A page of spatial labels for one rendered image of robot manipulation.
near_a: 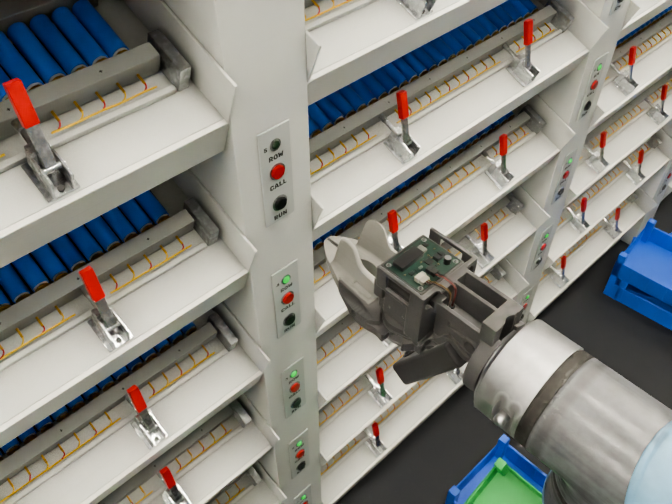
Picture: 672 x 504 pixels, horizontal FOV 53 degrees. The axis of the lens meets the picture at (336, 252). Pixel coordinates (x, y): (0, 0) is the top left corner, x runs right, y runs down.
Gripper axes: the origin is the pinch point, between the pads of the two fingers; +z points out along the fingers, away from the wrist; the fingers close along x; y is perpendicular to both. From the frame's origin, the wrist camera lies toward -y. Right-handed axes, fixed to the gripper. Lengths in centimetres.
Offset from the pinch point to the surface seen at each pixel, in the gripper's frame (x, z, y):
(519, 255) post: -67, 12, -56
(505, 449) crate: -50, -5, -97
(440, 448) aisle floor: -42, 6, -101
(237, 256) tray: 4.3, 11.5, -6.3
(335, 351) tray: -14.3, 14.8, -44.8
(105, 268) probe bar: 17.2, 16.1, -2.4
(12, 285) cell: 25.3, 19.5, -1.6
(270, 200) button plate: 0.5, 9.5, 1.1
